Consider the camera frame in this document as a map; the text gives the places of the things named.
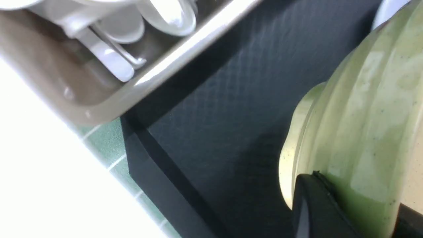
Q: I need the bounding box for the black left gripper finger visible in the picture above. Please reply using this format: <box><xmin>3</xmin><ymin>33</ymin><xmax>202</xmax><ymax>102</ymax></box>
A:
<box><xmin>292</xmin><ymin>171</ymin><xmax>363</xmax><ymax>238</ymax></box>

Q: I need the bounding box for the yellow noodle bowl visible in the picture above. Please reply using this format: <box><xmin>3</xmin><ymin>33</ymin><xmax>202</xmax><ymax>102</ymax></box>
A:
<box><xmin>279</xmin><ymin>0</ymin><xmax>422</xmax><ymax>238</ymax></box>

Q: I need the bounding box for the white square side dish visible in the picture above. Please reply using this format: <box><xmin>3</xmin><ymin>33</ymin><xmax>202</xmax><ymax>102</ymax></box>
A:
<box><xmin>371</xmin><ymin>0</ymin><xmax>411</xmax><ymax>30</ymax></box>

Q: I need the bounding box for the black serving tray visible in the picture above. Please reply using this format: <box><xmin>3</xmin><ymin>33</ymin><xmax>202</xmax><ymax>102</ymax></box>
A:
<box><xmin>121</xmin><ymin>0</ymin><xmax>380</xmax><ymax>238</ymax></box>

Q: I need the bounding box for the large white plastic tub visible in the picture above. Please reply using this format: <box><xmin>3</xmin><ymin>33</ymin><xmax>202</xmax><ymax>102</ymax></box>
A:
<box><xmin>1</xmin><ymin>59</ymin><xmax>166</xmax><ymax>238</ymax></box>

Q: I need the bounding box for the brown plastic spoon bin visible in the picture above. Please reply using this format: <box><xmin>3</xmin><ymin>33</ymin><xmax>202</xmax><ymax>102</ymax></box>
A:
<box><xmin>0</xmin><ymin>0</ymin><xmax>261</xmax><ymax>125</ymax></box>

